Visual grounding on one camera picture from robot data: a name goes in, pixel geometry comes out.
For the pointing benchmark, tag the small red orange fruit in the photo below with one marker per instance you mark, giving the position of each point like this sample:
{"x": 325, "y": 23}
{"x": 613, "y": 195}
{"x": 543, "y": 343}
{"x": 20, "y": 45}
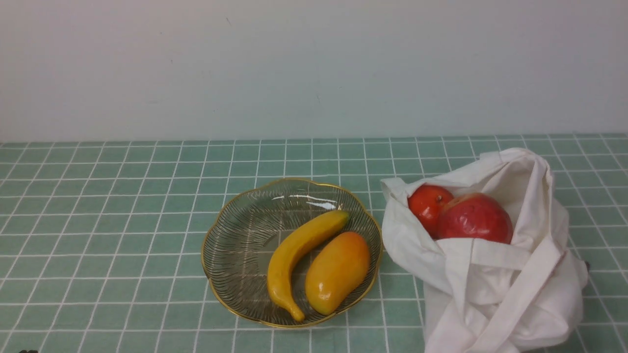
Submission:
{"x": 426, "y": 203}

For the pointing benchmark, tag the gold-rimmed glass bowl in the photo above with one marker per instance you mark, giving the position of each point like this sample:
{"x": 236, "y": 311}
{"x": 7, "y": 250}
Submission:
{"x": 239, "y": 245}

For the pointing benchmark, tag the yellow banana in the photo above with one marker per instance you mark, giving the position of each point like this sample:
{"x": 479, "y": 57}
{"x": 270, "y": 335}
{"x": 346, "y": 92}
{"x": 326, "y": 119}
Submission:
{"x": 290, "y": 251}

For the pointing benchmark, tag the orange yellow mango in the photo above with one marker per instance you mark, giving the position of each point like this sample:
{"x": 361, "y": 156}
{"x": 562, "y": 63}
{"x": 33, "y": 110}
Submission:
{"x": 336, "y": 271}

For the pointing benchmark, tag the white cloth bag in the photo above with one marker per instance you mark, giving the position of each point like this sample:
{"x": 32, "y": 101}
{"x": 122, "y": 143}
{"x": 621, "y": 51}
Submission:
{"x": 486, "y": 297}

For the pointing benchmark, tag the green checkered tablecloth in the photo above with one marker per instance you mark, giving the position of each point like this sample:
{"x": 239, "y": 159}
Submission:
{"x": 101, "y": 241}

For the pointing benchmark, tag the large red apple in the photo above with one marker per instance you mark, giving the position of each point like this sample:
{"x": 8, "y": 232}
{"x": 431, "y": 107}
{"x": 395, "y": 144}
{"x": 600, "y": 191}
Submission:
{"x": 477, "y": 216}

